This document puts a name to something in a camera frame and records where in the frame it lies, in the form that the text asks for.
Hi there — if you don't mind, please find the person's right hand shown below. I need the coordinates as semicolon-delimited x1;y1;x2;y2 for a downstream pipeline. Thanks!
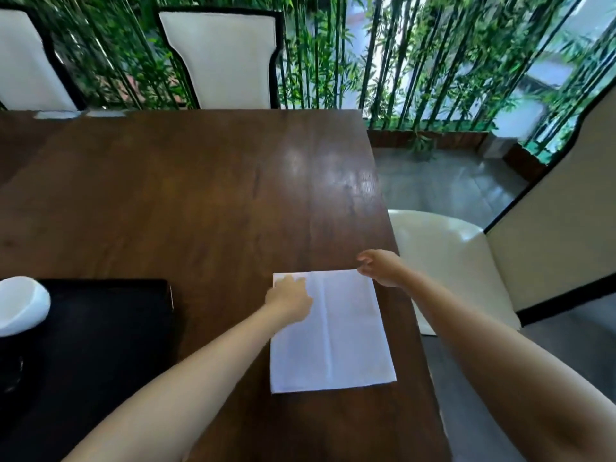
355;248;411;289

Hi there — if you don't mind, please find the person's left hand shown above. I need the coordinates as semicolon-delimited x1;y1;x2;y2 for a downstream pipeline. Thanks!
263;275;314;329

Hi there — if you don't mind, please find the white paper napkin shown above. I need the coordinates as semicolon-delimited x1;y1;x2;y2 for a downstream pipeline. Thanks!
269;269;398;395

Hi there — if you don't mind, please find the black tray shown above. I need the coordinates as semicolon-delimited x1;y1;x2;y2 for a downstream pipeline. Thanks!
0;278;175;462

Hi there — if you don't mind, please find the white cup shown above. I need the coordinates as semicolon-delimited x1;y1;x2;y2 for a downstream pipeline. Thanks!
0;276;52;338

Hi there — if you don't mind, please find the person's left forearm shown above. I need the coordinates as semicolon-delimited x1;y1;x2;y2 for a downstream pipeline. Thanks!
62;305;292;462

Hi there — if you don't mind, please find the person's right forearm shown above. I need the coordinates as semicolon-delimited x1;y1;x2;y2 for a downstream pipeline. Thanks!
394;271;616;462

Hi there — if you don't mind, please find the white black-framed chair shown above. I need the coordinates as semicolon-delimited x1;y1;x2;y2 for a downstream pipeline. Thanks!
0;6;87;112
387;83;616;338
153;6;286;110

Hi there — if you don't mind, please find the brown wooden planter box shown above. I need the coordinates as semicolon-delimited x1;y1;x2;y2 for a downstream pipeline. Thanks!
366;128;552;184

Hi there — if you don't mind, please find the grey concrete block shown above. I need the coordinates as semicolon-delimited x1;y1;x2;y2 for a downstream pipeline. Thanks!
479;132;520;160

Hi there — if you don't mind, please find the green bamboo screen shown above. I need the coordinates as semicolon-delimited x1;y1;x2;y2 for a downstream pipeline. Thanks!
0;0;616;164

